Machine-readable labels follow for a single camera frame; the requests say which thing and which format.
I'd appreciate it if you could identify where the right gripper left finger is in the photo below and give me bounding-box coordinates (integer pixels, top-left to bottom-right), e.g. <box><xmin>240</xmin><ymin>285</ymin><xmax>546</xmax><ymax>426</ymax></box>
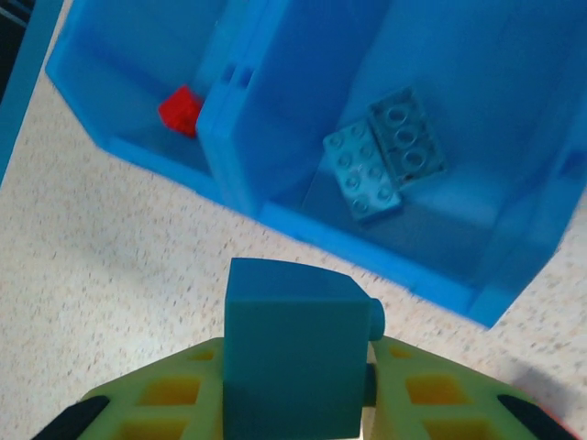
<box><xmin>40</xmin><ymin>336</ymin><xmax>228</xmax><ymax>440</ymax></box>

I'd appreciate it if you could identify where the blue plastic bin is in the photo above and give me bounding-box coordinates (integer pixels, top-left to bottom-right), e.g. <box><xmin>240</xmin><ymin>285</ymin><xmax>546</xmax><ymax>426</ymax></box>
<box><xmin>196</xmin><ymin>0</ymin><xmax>587</xmax><ymax>329</ymax></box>
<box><xmin>44</xmin><ymin>0</ymin><xmax>244</xmax><ymax>207</ymax></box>

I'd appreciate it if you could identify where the blue lego brick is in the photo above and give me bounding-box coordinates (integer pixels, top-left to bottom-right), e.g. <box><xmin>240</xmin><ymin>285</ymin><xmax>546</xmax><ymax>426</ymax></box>
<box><xmin>221</xmin><ymin>257</ymin><xmax>386</xmax><ymax>440</ymax></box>
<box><xmin>322</xmin><ymin>116</ymin><xmax>404</xmax><ymax>226</ymax></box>
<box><xmin>366</xmin><ymin>85</ymin><xmax>449</xmax><ymax>187</ymax></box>

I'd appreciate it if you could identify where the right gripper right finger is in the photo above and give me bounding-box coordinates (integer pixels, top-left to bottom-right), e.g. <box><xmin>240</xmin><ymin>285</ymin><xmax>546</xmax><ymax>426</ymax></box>
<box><xmin>361</xmin><ymin>336</ymin><xmax>580</xmax><ymax>440</ymax></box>

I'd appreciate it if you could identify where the blue table border strip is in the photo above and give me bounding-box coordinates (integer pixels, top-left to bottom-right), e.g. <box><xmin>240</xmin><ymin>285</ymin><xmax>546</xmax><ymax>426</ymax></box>
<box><xmin>0</xmin><ymin>0</ymin><xmax>66</xmax><ymax>184</ymax></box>

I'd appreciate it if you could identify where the red lego brick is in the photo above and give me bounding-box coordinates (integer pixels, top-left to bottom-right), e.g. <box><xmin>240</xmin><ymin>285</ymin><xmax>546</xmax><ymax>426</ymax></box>
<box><xmin>158</xmin><ymin>84</ymin><xmax>205</xmax><ymax>138</ymax></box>

